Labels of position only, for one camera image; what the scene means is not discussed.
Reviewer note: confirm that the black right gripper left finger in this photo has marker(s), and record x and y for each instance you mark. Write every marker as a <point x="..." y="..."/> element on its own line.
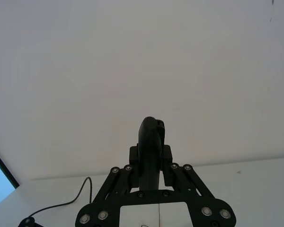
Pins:
<point x="109" y="186"/>

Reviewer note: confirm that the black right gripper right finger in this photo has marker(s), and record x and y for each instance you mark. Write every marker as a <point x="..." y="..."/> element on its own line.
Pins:
<point x="198" y="189"/>

